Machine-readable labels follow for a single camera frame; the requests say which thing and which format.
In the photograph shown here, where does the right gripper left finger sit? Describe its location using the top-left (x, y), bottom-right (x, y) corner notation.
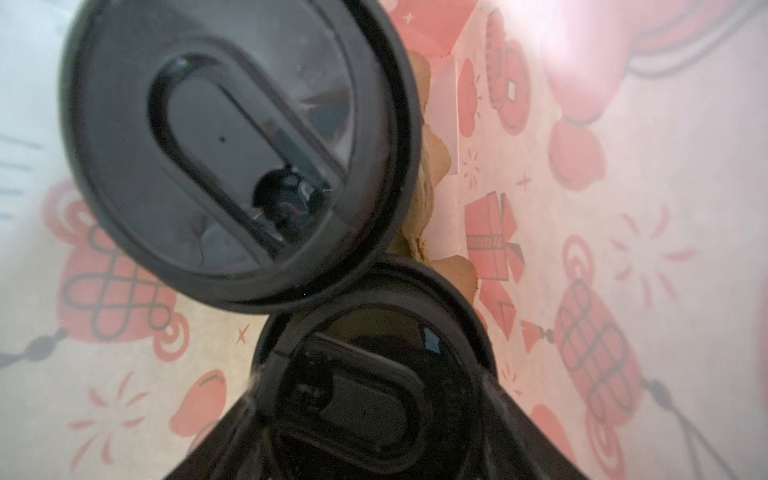
top-left (165, 377), bottom-right (269, 480)

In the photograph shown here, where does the black cup lid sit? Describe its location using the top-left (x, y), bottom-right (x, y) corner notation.
top-left (60, 1), bottom-right (422, 313)
top-left (253, 255), bottom-right (497, 479)

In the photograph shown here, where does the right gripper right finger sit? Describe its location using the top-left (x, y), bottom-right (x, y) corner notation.
top-left (479, 371), bottom-right (585, 479)

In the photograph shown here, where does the single pulp cup carrier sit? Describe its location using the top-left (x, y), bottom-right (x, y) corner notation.
top-left (386, 50), bottom-right (480, 301)

